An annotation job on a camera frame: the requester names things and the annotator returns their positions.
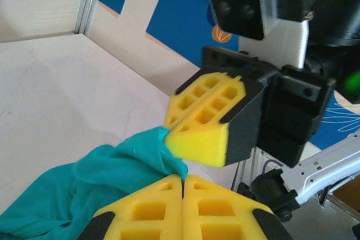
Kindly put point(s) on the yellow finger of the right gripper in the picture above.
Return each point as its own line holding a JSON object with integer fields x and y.
{"x": 197, "y": 144}
{"x": 187, "y": 94}

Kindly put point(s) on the teal t-shirt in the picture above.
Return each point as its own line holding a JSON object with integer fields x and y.
{"x": 84, "y": 183}

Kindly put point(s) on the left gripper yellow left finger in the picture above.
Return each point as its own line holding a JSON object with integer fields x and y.
{"x": 171, "y": 223}

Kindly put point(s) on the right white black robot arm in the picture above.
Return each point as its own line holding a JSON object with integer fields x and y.
{"x": 323, "y": 164}

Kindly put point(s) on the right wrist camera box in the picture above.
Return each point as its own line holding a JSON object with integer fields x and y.
{"x": 239, "y": 1}

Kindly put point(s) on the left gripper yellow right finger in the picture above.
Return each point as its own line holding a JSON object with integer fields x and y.
{"x": 247, "y": 223}

